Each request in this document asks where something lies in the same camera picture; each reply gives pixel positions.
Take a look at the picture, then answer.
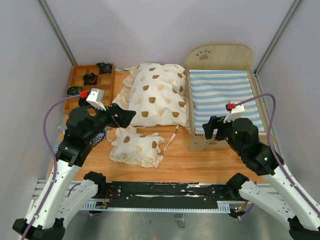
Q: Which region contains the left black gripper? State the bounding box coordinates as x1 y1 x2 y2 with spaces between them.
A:
84 101 136 142

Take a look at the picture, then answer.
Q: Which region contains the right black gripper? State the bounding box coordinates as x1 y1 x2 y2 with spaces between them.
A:
202 112 244 156

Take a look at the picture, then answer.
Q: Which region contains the large bear print cushion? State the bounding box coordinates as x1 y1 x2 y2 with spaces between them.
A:
112 62 190 128

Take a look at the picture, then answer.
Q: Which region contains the wooden pet bed frame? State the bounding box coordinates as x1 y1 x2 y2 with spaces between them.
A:
184 43 277 152

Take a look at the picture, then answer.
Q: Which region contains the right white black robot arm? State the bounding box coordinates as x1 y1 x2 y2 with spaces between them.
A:
202 116 320 240

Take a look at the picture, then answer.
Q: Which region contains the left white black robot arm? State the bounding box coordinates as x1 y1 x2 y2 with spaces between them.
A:
12 103 136 240

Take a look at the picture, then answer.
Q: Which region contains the small bear print pillow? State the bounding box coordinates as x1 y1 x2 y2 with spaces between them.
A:
109 126 165 168

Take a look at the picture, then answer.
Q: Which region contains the blue striped cloth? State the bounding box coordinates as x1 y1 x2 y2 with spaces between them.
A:
53 125 109 154

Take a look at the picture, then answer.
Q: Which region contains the black rolled sock bottom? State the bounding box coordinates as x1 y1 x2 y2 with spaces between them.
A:
78 98 93 109

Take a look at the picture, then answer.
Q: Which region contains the black rolled sock middle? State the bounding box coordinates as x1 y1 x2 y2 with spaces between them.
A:
82 72 98 86

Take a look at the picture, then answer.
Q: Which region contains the black rolled sock top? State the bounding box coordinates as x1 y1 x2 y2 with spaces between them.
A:
96 62 112 74

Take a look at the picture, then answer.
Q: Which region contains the wooden compartment tray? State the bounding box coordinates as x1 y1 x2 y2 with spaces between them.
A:
63 63 116 116

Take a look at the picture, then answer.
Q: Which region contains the black green rolled sock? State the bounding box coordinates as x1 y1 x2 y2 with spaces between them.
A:
66 85 83 97

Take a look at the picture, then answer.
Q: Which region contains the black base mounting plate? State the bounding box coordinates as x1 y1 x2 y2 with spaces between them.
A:
106 181 234 210

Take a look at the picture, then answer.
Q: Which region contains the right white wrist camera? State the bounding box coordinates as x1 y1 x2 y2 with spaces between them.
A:
223 100 245 123

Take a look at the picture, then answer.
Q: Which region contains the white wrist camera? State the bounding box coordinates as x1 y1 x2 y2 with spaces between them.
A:
223 100 245 123
86 88 106 111

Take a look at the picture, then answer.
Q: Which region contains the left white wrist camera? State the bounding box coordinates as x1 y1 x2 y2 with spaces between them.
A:
86 88 106 111

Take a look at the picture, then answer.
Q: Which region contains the aluminium rail frame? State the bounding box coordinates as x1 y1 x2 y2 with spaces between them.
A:
27 178 283 218

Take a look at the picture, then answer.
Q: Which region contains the left aluminium corner post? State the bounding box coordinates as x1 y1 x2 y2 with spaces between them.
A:
37 0 78 66

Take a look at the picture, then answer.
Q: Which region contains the aluminium corner post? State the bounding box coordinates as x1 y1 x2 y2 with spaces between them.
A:
37 0 78 66
253 0 304 75

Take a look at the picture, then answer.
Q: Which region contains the right aluminium corner post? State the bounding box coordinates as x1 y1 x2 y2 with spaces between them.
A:
253 0 304 75

